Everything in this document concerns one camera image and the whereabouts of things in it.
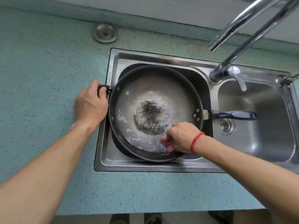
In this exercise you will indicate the person's left hand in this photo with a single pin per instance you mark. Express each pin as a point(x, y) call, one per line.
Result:
point(90, 107)

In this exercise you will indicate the person's right shoe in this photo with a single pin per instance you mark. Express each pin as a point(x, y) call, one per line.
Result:
point(153, 218)

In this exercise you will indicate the person's right fingers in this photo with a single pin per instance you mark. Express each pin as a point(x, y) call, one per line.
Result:
point(168, 138)

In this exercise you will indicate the chrome kitchen faucet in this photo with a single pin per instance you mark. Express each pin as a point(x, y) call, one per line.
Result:
point(236, 17)

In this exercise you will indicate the person's left thumb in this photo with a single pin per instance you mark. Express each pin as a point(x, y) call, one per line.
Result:
point(103, 92)

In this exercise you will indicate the person's right forearm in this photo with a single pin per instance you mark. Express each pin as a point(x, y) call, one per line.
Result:
point(247, 174)

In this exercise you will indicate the person's left forearm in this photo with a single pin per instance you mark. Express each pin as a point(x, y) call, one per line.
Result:
point(46, 174)

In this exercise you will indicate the round metal hole cover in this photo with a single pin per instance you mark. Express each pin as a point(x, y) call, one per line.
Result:
point(104, 33)

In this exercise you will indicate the stainless steel double sink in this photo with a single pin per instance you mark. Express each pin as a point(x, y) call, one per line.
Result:
point(257, 142)

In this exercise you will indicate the black frying pan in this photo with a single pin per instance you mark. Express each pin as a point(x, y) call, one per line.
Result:
point(151, 90)

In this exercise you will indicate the pink cleaning sponge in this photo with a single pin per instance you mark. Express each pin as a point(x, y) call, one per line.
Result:
point(170, 148)

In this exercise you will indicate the metal sink drain strainer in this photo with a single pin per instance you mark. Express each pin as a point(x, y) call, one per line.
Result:
point(226, 125)

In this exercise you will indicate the person's right hand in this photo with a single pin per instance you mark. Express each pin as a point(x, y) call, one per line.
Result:
point(183, 136)

